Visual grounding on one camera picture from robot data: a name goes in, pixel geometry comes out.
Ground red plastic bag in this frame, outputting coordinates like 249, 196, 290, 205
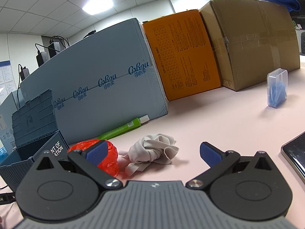
68, 139, 119, 177

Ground grey cloth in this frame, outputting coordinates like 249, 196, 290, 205
117, 133, 179, 176

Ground blue container storage box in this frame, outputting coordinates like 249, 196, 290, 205
1, 90, 69, 192

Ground green tube white cap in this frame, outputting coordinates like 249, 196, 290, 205
98, 115, 150, 140

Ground smartphone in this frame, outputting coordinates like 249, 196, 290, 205
281, 132, 305, 182

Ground large blue-grey Cobou carton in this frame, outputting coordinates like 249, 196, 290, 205
21, 18, 168, 144

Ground small blue-grey carton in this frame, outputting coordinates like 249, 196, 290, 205
0, 90, 25, 154

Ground orange cardboard box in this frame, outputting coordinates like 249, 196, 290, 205
143, 10, 221, 101

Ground clear box blue items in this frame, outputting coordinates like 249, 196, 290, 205
267, 68, 288, 108

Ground black power adapter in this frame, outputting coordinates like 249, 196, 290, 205
35, 44, 50, 67
18, 64, 30, 81
47, 35, 70, 58

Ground brown cardboard box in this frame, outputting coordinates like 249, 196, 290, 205
199, 0, 300, 91

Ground blue cloth on box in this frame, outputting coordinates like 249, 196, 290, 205
260, 0, 301, 12

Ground wall notice poster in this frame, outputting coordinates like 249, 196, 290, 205
0, 60, 17, 103

